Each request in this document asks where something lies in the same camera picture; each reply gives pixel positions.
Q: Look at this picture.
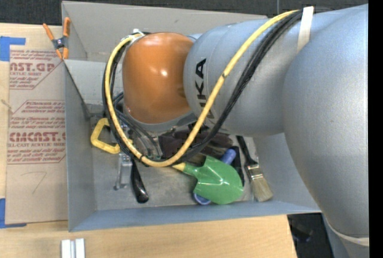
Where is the grey metal bin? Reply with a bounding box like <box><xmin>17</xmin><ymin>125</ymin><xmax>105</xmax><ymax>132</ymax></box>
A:
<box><xmin>60</xmin><ymin>0</ymin><xmax>323</xmax><ymax>233</ymax></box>

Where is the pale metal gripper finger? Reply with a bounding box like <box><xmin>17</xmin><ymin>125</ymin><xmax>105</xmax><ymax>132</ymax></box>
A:
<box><xmin>119</xmin><ymin>153</ymin><xmax>133</xmax><ymax>186</ymax></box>
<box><xmin>114</xmin><ymin>160</ymin><xmax>124</xmax><ymax>191</ymax></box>

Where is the black handled paint brush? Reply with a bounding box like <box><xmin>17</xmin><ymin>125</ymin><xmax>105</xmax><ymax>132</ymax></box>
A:
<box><xmin>236</xmin><ymin>135</ymin><xmax>274</xmax><ymax>203</ymax></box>

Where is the green toy trowel yellow handle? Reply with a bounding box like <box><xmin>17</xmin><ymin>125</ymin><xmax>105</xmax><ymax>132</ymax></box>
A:
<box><xmin>172</xmin><ymin>155</ymin><xmax>245</xmax><ymax>205</ymax></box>

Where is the brown cardboard board red print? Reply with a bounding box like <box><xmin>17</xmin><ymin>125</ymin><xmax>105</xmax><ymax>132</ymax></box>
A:
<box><xmin>0</xmin><ymin>22</ymin><xmax>70</xmax><ymax>226</ymax></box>

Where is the yellow square ring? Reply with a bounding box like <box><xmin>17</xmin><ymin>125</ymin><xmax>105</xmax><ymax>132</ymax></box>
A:
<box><xmin>90</xmin><ymin>117</ymin><xmax>121</xmax><ymax>155</ymax></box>

